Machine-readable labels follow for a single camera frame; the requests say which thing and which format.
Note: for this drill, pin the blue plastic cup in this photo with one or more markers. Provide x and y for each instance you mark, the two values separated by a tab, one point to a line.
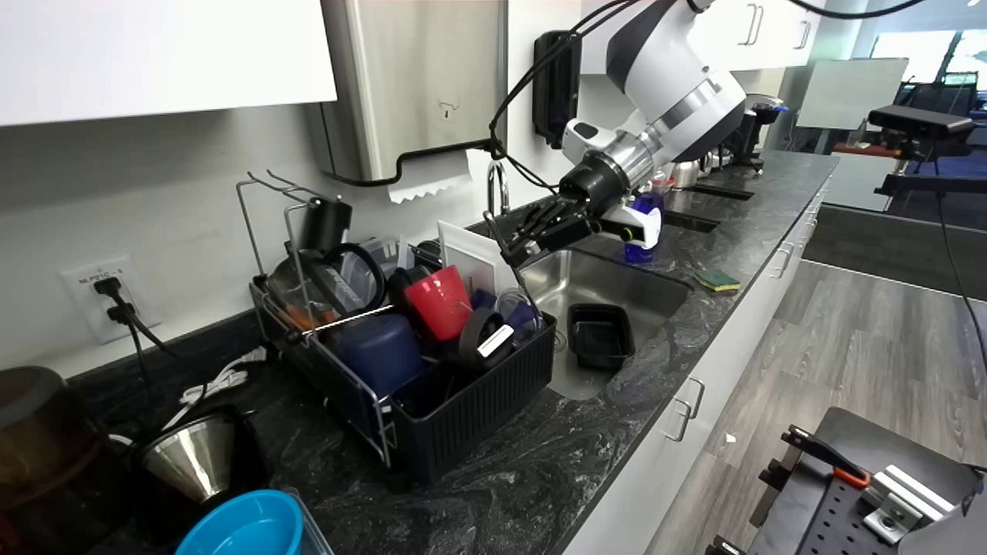
379	351

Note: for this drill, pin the steel paper towel dispenser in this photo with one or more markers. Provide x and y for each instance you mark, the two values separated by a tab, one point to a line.
413	79

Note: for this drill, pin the coffee maker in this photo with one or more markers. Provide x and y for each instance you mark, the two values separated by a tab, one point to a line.
744	139

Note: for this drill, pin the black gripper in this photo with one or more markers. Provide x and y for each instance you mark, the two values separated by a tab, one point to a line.
556	225

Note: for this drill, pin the green yellow sponge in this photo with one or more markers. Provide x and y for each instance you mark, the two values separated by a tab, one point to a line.
717	282

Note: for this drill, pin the black plastic tray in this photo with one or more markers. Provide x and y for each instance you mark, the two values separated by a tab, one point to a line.
598	339

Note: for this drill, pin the black dish rack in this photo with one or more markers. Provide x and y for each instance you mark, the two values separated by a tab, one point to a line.
441	416

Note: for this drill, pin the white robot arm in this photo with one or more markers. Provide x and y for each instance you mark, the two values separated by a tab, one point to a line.
687	104

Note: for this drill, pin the black perforated mounting board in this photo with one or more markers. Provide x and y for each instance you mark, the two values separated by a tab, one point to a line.
854	490

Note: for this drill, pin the white upper cabinet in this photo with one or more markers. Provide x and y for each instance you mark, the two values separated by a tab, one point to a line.
98	61

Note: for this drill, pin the black wall soap dispenser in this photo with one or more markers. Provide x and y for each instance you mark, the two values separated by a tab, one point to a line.
556	86

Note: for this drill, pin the blue bowl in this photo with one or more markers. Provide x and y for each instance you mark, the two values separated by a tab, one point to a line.
259	522

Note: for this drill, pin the white cabinet handle pair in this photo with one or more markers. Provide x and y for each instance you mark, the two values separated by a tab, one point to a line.
687	405

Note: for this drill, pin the steel funnel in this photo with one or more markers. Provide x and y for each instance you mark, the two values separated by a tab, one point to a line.
194	458

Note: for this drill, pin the wall power outlet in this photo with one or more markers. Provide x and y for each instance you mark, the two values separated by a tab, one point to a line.
91	305

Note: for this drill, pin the blue dish soap bottle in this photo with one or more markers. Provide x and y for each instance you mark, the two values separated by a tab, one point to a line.
633	253

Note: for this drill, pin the brown glass jar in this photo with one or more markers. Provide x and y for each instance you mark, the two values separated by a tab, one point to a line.
52	462

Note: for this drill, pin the red plastic cup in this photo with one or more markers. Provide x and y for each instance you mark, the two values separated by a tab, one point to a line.
441	305

